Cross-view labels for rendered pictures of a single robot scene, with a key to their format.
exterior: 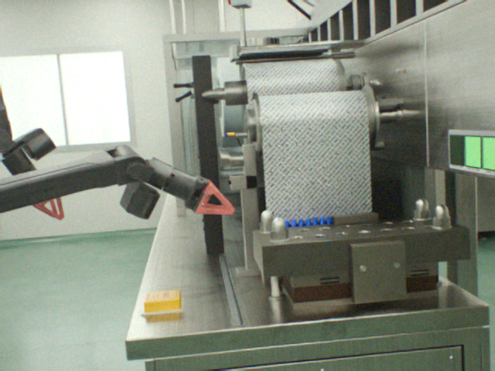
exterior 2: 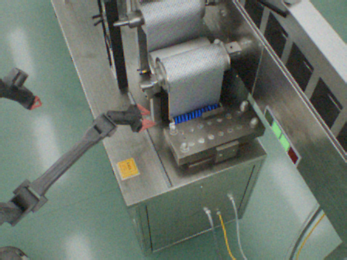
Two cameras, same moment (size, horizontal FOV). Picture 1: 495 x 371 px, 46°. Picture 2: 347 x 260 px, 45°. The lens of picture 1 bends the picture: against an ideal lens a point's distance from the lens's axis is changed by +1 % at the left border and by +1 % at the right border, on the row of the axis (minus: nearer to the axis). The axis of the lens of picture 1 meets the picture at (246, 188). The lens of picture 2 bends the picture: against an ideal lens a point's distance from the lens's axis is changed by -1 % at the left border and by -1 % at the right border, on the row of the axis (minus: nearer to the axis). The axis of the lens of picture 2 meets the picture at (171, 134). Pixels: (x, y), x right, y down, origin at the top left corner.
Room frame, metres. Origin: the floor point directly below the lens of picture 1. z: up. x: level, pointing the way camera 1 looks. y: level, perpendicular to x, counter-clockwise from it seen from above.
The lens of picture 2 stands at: (0.27, 0.24, 2.55)
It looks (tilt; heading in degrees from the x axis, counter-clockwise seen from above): 58 degrees down; 344
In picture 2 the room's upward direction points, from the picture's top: straight up
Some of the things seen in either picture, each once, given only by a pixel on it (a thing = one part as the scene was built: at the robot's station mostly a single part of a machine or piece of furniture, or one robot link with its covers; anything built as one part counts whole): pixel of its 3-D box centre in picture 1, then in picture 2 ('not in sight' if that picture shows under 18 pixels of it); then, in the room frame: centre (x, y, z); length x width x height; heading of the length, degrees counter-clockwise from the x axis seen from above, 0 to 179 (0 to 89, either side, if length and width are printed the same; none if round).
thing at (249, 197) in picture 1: (244, 210); (152, 101); (1.35, 0.01, 1.05); 0.06 x 0.05 x 0.31; 95
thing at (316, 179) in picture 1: (318, 184); (195, 98); (1.27, -0.16, 1.11); 0.23 x 0.01 x 0.18; 95
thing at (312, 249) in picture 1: (355, 243); (214, 131); (1.15, -0.21, 1.00); 0.40 x 0.16 x 0.06; 95
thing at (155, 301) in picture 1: (162, 301); (127, 168); (1.13, 0.18, 0.91); 0.07 x 0.07 x 0.02; 5
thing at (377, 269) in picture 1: (378, 271); (226, 152); (1.06, -0.24, 0.96); 0.10 x 0.03 x 0.11; 95
